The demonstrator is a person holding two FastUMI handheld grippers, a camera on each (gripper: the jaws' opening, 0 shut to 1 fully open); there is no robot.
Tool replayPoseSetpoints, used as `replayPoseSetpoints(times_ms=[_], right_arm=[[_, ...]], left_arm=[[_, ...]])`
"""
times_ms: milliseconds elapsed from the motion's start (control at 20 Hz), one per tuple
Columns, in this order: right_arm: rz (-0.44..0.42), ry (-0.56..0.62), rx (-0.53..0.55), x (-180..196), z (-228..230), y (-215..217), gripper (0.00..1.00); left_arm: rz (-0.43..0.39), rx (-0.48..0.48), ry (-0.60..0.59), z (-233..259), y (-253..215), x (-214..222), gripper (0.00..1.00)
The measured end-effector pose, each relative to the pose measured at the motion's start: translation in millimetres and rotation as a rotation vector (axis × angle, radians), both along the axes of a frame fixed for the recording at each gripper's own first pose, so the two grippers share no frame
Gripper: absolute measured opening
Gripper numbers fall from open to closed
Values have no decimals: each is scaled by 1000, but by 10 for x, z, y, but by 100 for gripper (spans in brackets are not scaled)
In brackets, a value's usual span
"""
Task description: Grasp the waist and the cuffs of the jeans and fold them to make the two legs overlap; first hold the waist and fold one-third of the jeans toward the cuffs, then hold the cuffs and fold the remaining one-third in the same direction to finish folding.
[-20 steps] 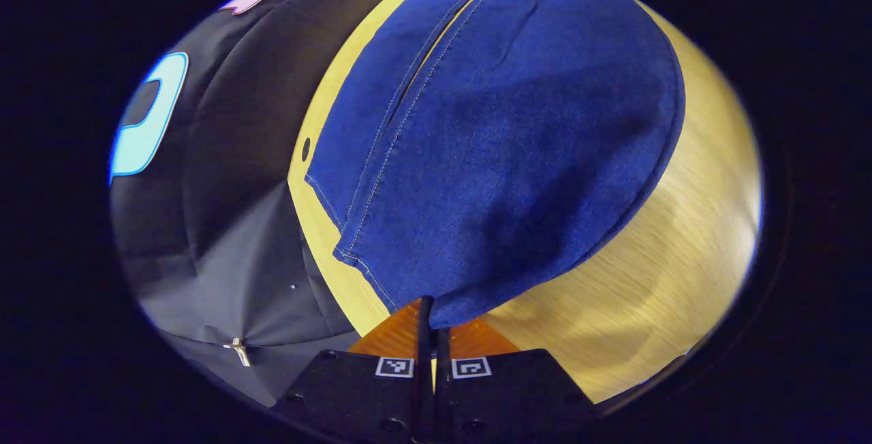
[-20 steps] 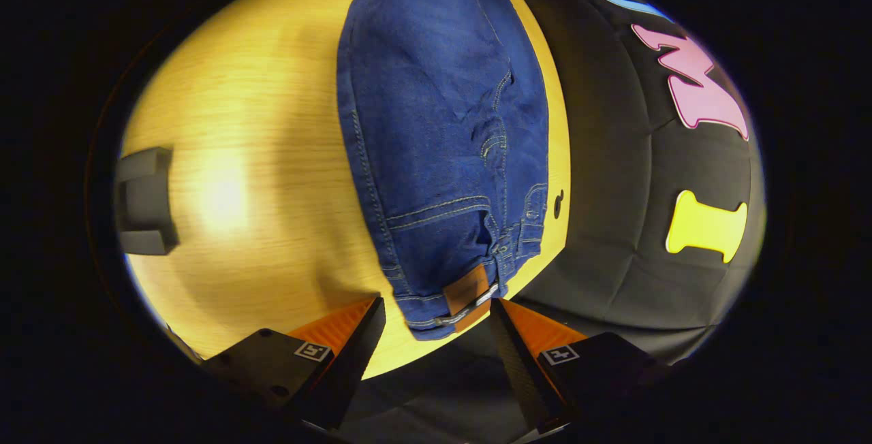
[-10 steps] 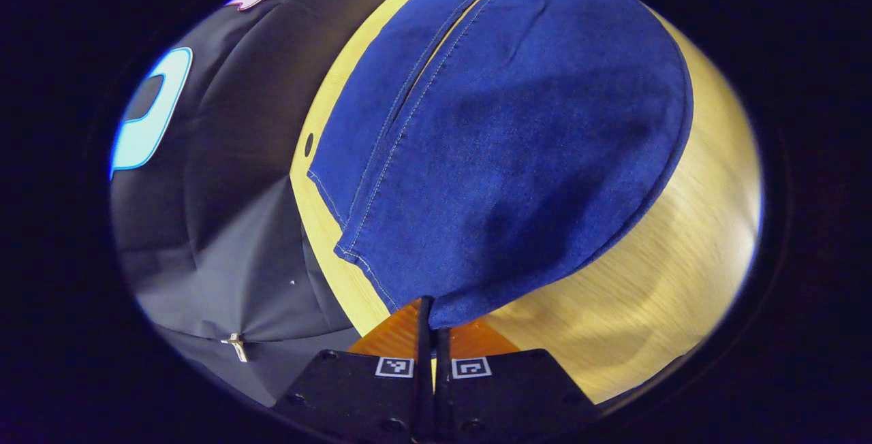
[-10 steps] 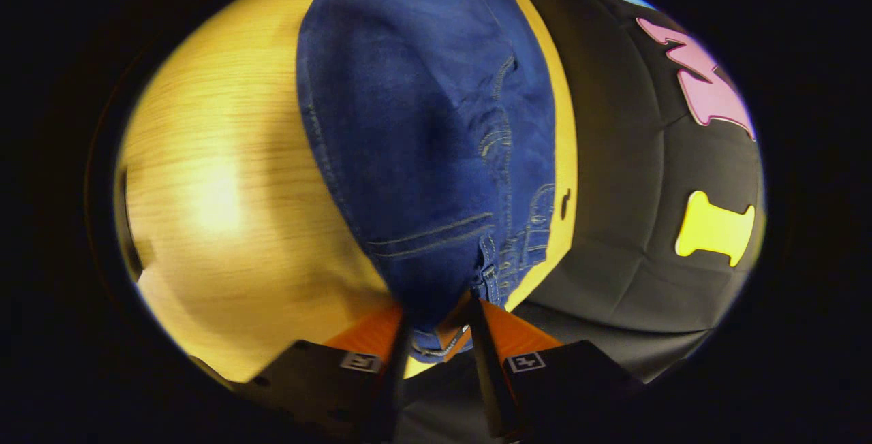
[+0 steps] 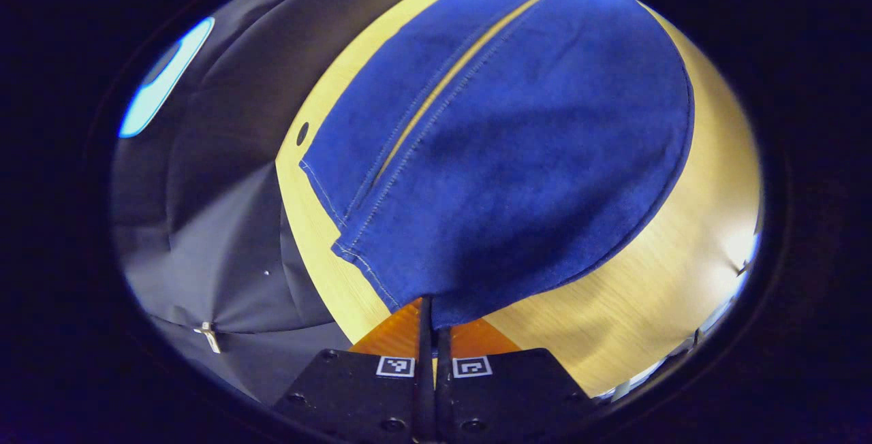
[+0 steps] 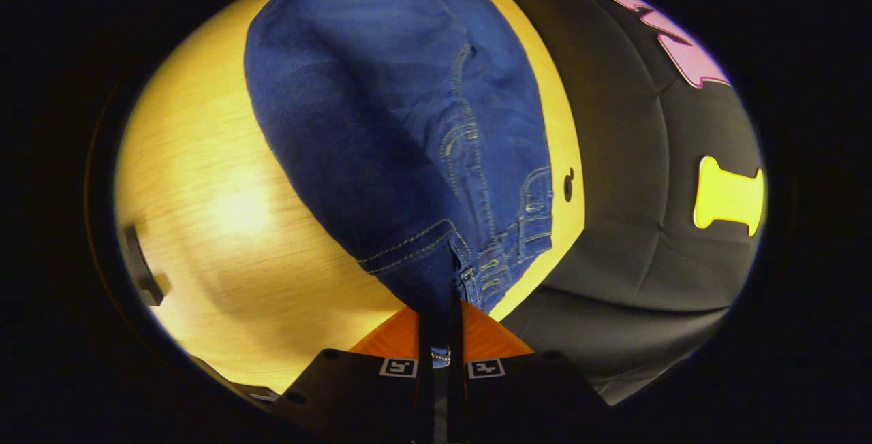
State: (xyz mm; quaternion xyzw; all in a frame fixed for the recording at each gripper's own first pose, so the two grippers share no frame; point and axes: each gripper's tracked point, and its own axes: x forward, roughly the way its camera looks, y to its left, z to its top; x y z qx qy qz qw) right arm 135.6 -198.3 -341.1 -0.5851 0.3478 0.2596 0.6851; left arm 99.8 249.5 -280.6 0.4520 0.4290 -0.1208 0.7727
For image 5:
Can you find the blue denim jeans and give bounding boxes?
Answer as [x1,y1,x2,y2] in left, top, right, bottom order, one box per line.
[299,0,696,331]

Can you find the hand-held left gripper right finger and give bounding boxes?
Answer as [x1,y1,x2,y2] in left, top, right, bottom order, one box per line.
[436,317,594,442]

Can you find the white clip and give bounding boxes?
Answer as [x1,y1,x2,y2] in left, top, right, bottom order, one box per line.
[193,321,223,355]

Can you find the black backdrop cloth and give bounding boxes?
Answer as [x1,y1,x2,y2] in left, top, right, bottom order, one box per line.
[112,0,493,405]

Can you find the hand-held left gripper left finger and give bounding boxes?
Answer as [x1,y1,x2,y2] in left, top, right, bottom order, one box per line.
[272,296,436,442]

